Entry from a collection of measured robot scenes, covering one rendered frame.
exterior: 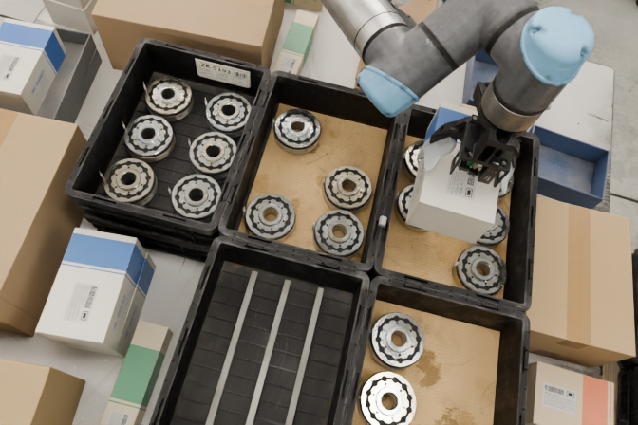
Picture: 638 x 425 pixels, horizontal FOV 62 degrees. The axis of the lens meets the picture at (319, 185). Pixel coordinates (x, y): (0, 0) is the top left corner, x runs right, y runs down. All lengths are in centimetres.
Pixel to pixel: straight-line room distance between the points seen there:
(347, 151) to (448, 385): 53
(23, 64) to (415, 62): 98
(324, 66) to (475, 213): 78
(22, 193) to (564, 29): 96
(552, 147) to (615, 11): 171
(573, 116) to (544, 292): 63
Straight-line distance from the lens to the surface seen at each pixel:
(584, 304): 122
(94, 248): 110
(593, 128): 166
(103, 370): 123
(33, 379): 105
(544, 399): 123
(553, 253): 123
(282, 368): 105
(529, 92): 67
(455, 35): 68
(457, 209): 86
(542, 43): 63
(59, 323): 108
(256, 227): 109
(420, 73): 68
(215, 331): 107
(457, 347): 112
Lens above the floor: 187
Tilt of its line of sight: 63 degrees down
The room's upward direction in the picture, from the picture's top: 12 degrees clockwise
